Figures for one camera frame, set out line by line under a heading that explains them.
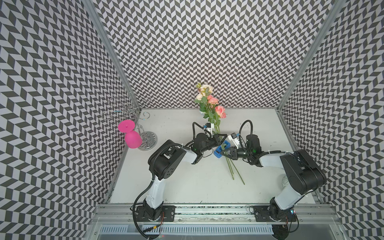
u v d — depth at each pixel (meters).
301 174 0.47
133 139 0.77
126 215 0.74
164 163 0.52
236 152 0.79
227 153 0.84
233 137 0.81
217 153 0.92
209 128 0.84
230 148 0.81
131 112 1.16
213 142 0.80
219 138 0.84
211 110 0.88
